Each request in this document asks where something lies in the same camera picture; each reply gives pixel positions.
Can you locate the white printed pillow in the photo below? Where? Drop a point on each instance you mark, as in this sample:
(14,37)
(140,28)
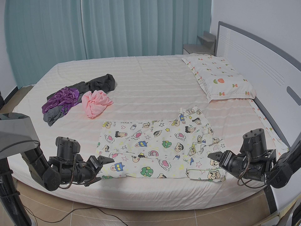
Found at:
(218,76)

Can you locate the pink garment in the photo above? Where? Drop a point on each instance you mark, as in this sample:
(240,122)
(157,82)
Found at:
(95,105)

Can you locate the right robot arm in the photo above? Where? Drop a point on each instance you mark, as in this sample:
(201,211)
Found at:
(256,142)

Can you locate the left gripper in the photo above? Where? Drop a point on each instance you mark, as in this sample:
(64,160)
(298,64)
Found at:
(93,165)

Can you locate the blue-green curtain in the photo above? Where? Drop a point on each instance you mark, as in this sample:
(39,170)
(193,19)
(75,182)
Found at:
(145,20)
(47,32)

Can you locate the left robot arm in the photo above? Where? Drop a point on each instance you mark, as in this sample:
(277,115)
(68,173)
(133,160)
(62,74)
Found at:
(35,163)

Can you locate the black garment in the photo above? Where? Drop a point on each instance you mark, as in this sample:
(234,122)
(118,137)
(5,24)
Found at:
(102,82)

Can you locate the white printed pyjama top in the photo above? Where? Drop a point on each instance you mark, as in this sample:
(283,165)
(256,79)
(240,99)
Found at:
(160,149)

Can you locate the black padded chair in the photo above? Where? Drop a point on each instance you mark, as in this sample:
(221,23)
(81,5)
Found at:
(1,100)

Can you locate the purple garment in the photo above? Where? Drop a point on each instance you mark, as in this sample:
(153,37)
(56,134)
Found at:
(62,98)

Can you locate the grey bedside table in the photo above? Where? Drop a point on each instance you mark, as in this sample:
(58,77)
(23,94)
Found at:
(197,48)

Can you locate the bed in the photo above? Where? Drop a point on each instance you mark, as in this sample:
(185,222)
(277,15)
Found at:
(152,90)

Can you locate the dark grey garment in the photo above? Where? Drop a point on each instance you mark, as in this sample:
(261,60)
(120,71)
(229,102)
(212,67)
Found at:
(53,116)

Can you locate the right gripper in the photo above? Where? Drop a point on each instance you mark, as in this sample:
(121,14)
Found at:
(228,161)

